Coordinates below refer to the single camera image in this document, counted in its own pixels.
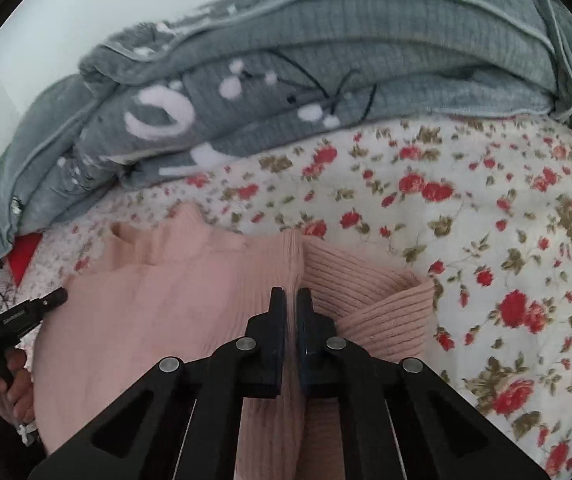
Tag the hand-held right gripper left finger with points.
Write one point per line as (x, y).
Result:
(266, 355)

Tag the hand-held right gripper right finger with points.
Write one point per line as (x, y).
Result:
(316, 355)

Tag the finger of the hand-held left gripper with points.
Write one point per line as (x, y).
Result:
(46, 302)

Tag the pink knit sweater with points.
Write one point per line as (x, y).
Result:
(166, 310)

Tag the person's left hand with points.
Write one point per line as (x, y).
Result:
(18, 390)

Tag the red cloth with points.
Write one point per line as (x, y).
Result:
(23, 260)

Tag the floral bed sheet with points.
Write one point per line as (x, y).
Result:
(490, 240)

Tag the grey printed blanket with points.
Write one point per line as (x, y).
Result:
(365, 50)

